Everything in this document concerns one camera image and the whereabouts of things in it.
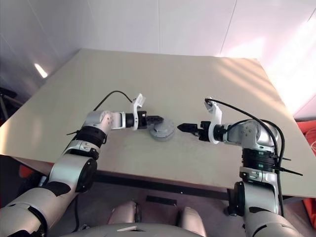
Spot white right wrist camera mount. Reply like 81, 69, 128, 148
203, 98, 224, 145

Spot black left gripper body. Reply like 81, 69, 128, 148
137, 111, 149, 130

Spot black floor strip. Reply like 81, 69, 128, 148
146, 195, 178, 206

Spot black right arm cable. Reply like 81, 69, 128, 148
204, 97, 286, 219

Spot grey motor housing copper windings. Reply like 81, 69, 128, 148
149, 128, 175, 142

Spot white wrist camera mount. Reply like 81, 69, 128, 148
130, 93, 147, 131
203, 98, 224, 145

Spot large red-orange object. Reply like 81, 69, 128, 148
293, 120, 316, 170

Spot black metal stand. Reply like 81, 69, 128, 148
0, 87, 18, 119

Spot grey robot torso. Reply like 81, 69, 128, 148
81, 221, 199, 237

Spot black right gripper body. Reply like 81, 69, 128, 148
197, 120, 210, 142

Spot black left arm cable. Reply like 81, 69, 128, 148
92, 90, 134, 112

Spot rounded grey robot knee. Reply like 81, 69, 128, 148
176, 206, 207, 237
108, 200, 143, 226

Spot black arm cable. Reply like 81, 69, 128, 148
92, 90, 134, 112
204, 97, 286, 219

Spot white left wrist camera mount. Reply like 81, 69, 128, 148
130, 93, 147, 131

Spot black table frame bar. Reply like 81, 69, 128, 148
93, 172, 229, 195

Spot small red object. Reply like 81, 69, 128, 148
19, 164, 33, 179

